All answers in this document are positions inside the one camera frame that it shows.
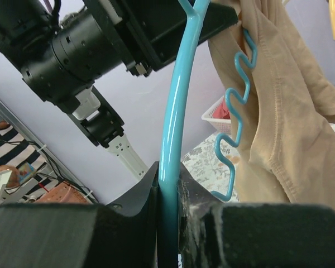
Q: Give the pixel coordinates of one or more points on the beige t shirt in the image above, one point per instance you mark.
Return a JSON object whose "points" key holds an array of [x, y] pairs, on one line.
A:
{"points": [[287, 149]]}

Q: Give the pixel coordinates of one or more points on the dusty pink garment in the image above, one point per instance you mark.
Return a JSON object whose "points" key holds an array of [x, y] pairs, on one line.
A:
{"points": [[221, 111]]}

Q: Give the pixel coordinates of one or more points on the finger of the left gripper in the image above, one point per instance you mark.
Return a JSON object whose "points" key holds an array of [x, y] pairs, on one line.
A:
{"points": [[215, 18]]}

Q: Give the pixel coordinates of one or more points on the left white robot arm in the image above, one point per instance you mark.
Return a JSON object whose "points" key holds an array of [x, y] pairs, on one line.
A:
{"points": [[61, 60]]}

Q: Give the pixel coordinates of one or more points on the blue hanger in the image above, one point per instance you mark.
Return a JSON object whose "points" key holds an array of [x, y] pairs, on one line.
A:
{"points": [[169, 165]]}

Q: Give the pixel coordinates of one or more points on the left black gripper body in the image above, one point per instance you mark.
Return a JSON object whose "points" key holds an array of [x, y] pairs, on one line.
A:
{"points": [[143, 35]]}

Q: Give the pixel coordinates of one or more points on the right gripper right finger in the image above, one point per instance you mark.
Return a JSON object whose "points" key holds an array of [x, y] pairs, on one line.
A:
{"points": [[218, 234]]}

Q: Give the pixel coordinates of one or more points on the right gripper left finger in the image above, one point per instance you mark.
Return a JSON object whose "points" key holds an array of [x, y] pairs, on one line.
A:
{"points": [[120, 234]]}

